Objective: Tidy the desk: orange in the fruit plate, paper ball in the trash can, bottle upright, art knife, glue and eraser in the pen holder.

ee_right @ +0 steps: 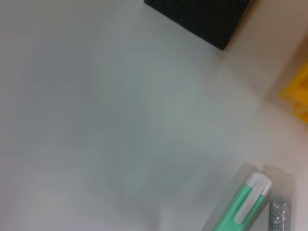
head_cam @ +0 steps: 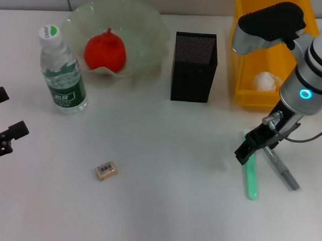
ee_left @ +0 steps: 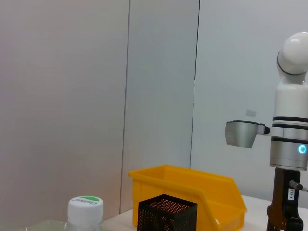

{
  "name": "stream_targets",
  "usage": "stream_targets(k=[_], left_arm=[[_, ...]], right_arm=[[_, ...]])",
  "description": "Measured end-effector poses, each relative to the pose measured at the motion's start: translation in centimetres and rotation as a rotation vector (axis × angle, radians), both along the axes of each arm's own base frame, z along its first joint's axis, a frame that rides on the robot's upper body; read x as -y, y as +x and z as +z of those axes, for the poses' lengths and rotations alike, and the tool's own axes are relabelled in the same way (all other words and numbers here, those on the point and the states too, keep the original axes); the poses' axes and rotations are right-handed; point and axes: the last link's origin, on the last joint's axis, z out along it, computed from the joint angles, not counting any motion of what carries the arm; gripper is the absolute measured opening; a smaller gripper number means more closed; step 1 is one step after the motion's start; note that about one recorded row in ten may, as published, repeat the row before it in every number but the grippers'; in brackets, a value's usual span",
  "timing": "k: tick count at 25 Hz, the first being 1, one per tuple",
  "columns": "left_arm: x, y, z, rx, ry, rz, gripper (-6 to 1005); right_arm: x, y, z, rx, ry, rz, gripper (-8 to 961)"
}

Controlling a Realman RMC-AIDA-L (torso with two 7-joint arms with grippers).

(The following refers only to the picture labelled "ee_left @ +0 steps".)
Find yellow plastic storage bin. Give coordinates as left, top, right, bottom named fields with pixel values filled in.
left=128, top=164, right=248, bottom=230

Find clear water bottle green label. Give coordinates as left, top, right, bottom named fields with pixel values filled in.
left=66, top=195, right=105, bottom=231

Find right gripper cable with connector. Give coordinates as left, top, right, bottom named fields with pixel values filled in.
left=289, top=180, right=308, bottom=193

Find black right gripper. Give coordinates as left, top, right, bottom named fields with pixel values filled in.
left=266, top=167, right=304, bottom=231

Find black mesh pen holder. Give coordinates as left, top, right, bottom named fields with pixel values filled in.
left=138, top=193, right=198, bottom=231

